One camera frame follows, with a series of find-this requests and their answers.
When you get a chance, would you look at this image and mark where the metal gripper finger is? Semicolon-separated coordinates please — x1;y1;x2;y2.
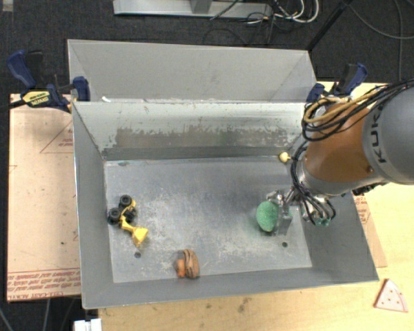
266;190;286;207
277;213;293;236

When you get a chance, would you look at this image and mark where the green egg-shaped sponge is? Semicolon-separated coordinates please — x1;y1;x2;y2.
255;200;279;233

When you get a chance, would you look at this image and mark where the yellow toy loader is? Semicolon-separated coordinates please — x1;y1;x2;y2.
106;194;150;248

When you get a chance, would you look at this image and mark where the brown cardboard board, red print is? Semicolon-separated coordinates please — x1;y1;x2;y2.
6;93;388;303

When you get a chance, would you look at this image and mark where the grey metal bin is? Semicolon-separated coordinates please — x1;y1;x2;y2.
66;39;380;310

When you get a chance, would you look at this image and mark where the orange striped toy animal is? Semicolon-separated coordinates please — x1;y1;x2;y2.
173;248;201;280

